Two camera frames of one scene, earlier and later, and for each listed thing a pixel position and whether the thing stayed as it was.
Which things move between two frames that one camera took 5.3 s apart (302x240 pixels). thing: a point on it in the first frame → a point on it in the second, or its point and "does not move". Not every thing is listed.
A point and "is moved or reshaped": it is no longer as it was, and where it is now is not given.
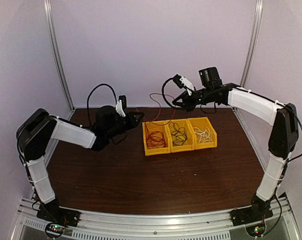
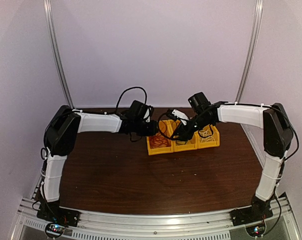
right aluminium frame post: [257, 16] does not move
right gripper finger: [182, 96] → [176, 133]
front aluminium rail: [29, 225] does not move
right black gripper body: [204, 94] → [188, 133]
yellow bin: [205, 135] does not move
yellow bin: [157, 137] is moved or reshaped
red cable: [154, 139] is moved or reshaped
